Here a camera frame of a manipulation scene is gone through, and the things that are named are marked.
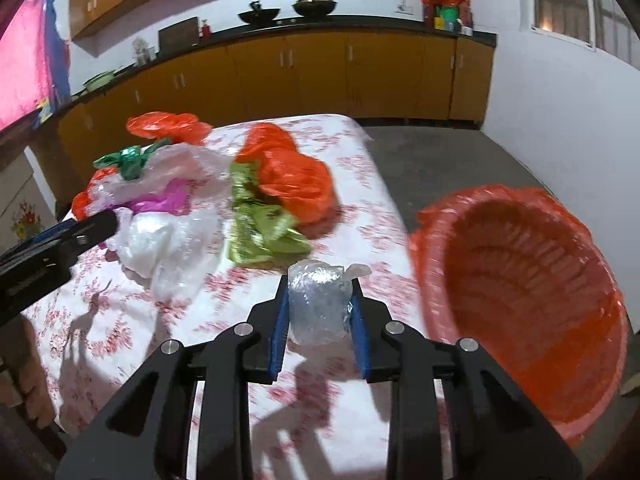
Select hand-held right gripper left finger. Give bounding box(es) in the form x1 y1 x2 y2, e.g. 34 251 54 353
54 277 291 480

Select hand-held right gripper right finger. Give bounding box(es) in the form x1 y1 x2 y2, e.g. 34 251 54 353
349 279 585 480

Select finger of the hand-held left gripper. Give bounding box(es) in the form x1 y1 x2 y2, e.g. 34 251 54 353
29 209 122 262

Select clear plastic ball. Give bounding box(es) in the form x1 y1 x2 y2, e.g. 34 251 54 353
287 259 373 346

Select green foil plastic bag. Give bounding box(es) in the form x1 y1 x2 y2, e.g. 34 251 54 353
93 139 173 181

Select yellow-green plastic bag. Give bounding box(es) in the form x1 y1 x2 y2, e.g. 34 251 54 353
227 162 313 265

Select red-lined trash basket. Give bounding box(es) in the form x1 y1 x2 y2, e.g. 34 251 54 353
407 185 631 448

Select small red plastic bag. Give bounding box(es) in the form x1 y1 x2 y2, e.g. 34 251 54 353
71 167 118 216

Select white clear plastic bag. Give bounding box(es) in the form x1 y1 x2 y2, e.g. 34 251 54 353
105 205 231 301

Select beige flower-print cabinet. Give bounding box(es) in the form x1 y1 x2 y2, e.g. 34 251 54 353
0 152 56 256

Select magenta plastic bag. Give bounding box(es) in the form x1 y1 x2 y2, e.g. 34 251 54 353
100 180 193 251

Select flat red plastic bag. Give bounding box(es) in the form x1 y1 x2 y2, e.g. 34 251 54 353
126 111 213 147

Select green pot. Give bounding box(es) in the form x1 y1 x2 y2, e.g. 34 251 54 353
82 71 118 93

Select floral tablecloth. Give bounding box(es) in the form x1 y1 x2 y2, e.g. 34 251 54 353
20 114 451 480

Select large red plastic bag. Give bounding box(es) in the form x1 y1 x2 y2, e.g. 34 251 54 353
234 124 336 226

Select pink hanging cloth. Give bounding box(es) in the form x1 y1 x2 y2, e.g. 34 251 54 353
0 0 71 133

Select glass jar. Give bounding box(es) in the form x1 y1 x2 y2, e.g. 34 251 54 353
131 37 157 67

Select dark cutting board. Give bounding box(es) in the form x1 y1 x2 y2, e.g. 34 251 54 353
158 16 200 50

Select orange lower kitchen cabinets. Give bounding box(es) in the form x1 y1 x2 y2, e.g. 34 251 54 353
55 32 496 186

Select black kitchen countertop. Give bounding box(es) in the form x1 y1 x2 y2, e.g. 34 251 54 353
70 16 498 103

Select black wok with lid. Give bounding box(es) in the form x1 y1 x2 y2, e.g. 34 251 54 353
292 0 338 17

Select barred window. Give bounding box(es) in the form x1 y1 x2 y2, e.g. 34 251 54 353
530 0 640 68

